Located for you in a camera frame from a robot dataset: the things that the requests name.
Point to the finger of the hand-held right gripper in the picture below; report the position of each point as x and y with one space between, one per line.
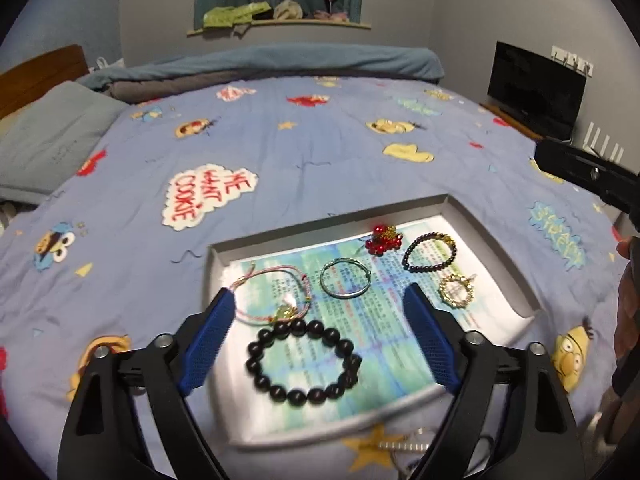
580 167

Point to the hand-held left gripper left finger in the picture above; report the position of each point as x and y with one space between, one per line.
210 340

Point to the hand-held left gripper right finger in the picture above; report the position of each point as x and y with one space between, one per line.
430 340

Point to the silver bangle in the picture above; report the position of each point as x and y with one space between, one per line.
345 296

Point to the grey cardboard tray box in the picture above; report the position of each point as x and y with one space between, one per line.
325 225

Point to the person's right hand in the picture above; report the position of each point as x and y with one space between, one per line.
629 310

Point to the white router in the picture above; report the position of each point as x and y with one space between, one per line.
602 147

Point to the blue green printed paper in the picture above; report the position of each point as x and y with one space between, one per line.
380 300

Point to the wooden monitor desk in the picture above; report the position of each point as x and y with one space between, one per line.
510 122

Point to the black monitor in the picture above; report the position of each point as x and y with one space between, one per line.
535 90

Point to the pearl bar hair clip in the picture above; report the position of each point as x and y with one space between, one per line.
405 446

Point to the blue cartoon printed blanket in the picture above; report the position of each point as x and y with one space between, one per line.
325 150

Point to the folded grey blanket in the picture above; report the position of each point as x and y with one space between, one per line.
165 87

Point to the blue grey pillow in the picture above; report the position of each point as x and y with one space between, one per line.
50 135

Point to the folded blue blanket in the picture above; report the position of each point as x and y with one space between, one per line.
275 60

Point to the pink cloth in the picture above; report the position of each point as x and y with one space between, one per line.
330 16

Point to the wooden headboard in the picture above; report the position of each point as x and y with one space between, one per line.
40 70

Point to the wooden window shelf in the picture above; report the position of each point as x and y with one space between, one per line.
280 26

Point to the green cloth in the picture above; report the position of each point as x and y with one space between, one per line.
232 14

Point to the beige cloth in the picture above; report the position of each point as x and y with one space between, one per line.
287 10

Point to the white wall hook rack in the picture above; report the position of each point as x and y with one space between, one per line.
572 60

